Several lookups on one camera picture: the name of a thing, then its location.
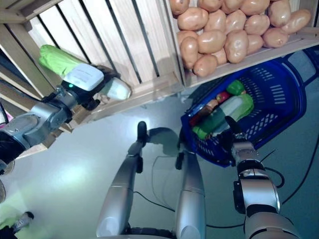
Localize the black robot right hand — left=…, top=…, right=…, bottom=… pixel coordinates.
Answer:
left=216, top=116, right=252, bottom=153

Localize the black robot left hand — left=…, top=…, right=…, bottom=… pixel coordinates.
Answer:
left=80, top=64, right=122, bottom=111

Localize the napa cabbage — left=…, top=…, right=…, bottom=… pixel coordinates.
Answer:
left=191, top=109, right=231, bottom=139
left=38, top=44, right=133, bottom=101
left=219, top=94, right=255, bottom=120

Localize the blue plastic shopping basket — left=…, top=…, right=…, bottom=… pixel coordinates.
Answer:
left=179, top=49, right=319, bottom=168

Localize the wooden slat crate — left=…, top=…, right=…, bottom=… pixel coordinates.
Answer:
left=0, top=0, right=186, bottom=130
left=164, top=0, right=319, bottom=88

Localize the brown potato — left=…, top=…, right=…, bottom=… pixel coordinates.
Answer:
left=204, top=99, right=220, bottom=113

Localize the green bell pepper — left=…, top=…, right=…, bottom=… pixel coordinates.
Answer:
left=226, top=81, right=246, bottom=97

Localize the tan potato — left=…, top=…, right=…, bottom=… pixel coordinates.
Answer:
left=169, top=0, right=190, bottom=16
left=281, top=9, right=312, bottom=34
left=224, top=29, right=250, bottom=64
left=197, top=29, right=227, bottom=54
left=268, top=0, right=292, bottom=27
left=262, top=27, right=290, bottom=48
left=177, top=6, right=209, bottom=31
left=246, top=34, right=264, bottom=54
left=179, top=36, right=199, bottom=70
left=244, top=14, right=271, bottom=35
left=220, top=0, right=241, bottom=14
left=225, top=9, right=247, bottom=33
left=204, top=9, right=227, bottom=33
left=211, top=48, right=228, bottom=65
left=239, top=0, right=271, bottom=16
left=193, top=54, right=218, bottom=77
left=198, top=0, right=222, bottom=12

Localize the wooden display stand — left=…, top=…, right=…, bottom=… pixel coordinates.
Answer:
left=0, top=47, right=75, bottom=160

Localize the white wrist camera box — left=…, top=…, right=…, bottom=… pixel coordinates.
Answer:
left=61, top=63, right=105, bottom=92

